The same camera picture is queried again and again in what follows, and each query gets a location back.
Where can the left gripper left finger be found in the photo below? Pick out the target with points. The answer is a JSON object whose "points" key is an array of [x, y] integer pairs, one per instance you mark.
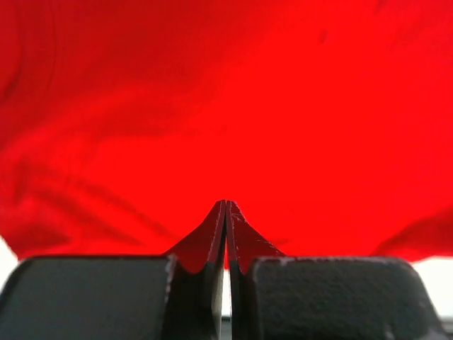
{"points": [[194, 307]]}

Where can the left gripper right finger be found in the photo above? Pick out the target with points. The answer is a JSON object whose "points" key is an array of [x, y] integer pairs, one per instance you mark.
{"points": [[244, 246]]}

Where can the bright red t shirt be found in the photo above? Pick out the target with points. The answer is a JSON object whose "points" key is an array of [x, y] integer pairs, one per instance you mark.
{"points": [[328, 122]]}

